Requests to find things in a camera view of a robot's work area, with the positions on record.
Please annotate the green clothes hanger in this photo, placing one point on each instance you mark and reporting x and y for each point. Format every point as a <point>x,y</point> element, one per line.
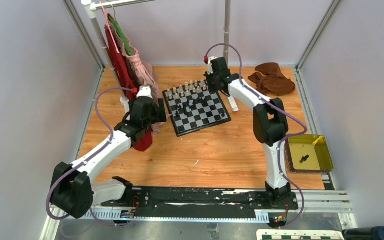
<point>121,35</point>

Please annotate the yellow transparent tray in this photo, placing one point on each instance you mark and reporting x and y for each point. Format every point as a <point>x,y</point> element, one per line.
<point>319,162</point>

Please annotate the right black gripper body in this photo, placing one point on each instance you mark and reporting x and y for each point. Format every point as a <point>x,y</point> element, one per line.
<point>212,82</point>

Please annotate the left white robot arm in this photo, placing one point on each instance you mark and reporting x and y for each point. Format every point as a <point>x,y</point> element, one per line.
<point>72,187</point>

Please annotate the dark blue object corner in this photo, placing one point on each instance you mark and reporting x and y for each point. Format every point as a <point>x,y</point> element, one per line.
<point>370,233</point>

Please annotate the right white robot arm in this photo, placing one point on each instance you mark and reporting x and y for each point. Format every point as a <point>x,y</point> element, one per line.
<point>270,126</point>

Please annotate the pink hanging garment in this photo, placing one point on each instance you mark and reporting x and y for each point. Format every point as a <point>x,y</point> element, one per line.
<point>132,72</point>

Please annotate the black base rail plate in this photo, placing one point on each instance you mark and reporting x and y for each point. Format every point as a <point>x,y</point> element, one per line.
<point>203,203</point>

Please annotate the black white chessboard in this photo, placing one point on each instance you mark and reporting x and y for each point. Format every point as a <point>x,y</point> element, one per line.
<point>193,108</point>

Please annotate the brown cloth pile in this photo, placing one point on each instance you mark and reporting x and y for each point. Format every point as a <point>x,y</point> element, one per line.
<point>269,79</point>

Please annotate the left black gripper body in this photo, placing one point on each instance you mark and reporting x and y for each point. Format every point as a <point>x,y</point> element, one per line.
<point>156,116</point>

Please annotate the black piece in tray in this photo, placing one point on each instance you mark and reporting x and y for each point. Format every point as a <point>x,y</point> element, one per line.
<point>304,158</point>

